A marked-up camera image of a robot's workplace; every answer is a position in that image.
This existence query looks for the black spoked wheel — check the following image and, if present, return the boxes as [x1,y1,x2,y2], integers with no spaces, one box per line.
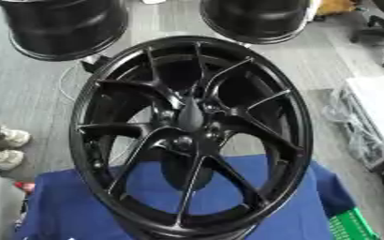
[67,35,316,240]

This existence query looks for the black wheel rim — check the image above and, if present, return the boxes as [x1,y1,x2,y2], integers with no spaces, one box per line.
[199,0,314,45]
[0,0,130,62]

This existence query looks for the clear plastic bag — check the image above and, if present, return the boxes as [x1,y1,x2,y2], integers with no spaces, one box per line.
[321,88,384,170]

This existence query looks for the white table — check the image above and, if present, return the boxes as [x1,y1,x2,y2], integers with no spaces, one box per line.
[344,75,384,155]

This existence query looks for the person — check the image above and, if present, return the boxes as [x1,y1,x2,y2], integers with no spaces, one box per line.
[0,112,34,172]

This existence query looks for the green plastic crate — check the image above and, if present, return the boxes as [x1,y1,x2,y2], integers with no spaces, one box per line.
[326,207,382,240]

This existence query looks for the white cable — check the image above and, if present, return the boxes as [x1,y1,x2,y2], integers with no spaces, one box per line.
[57,65,89,102]

